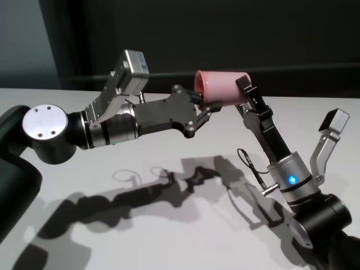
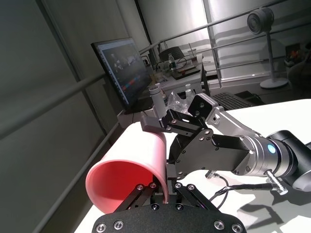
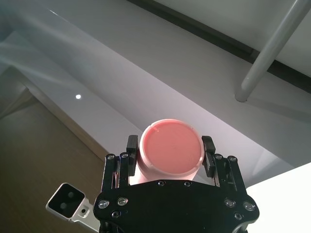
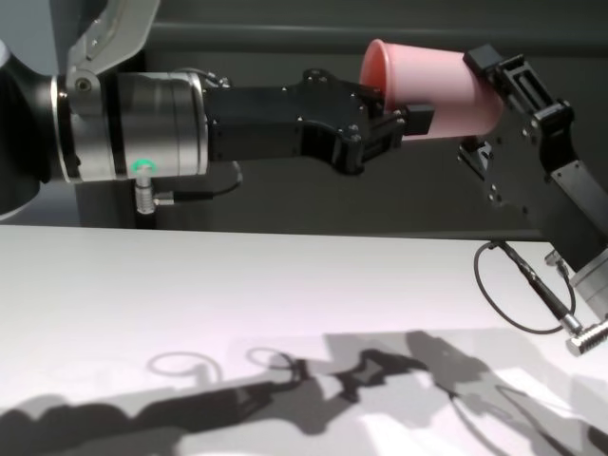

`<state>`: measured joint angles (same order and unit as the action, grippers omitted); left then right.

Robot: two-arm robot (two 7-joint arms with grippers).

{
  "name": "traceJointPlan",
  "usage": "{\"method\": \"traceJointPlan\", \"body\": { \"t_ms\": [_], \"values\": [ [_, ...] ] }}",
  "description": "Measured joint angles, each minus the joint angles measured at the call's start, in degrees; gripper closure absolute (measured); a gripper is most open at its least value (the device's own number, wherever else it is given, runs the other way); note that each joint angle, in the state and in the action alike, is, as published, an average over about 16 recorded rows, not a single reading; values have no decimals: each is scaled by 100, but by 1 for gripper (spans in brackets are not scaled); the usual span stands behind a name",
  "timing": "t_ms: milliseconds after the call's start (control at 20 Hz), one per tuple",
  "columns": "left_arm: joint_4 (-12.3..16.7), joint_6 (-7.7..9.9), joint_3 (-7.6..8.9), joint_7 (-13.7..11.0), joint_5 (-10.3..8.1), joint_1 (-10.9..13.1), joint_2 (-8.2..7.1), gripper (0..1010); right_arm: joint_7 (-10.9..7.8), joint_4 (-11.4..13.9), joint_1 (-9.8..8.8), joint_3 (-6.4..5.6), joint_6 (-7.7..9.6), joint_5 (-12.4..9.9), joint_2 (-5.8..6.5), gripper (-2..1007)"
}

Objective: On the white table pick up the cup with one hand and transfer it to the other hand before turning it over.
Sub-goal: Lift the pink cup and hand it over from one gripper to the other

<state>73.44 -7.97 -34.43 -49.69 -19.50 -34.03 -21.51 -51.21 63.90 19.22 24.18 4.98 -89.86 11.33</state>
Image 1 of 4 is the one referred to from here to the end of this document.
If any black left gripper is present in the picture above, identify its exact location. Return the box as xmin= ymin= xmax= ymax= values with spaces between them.
xmin=134 ymin=84 xmax=224 ymax=140

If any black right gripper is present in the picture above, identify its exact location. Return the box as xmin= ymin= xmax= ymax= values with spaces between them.
xmin=235 ymin=77 xmax=293 ymax=164

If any pink plastic cup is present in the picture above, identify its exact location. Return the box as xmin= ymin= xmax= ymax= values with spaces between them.
xmin=193 ymin=70 xmax=251 ymax=109

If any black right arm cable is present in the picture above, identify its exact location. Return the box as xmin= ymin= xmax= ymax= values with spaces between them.
xmin=237 ymin=148 xmax=280 ymax=196

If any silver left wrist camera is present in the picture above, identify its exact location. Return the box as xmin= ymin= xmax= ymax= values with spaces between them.
xmin=84 ymin=49 xmax=150 ymax=131

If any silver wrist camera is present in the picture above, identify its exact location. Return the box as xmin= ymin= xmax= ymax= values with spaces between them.
xmin=84 ymin=49 xmax=150 ymax=131
xmin=308 ymin=109 xmax=351 ymax=192

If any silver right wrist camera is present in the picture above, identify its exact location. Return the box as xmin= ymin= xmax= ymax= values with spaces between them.
xmin=308 ymin=109 xmax=351 ymax=192

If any thin grey horizontal rail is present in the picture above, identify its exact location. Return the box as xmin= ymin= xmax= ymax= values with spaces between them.
xmin=60 ymin=62 xmax=360 ymax=83

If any dark vertical frame post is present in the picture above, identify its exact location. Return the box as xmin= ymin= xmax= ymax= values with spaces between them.
xmin=39 ymin=0 xmax=93 ymax=91

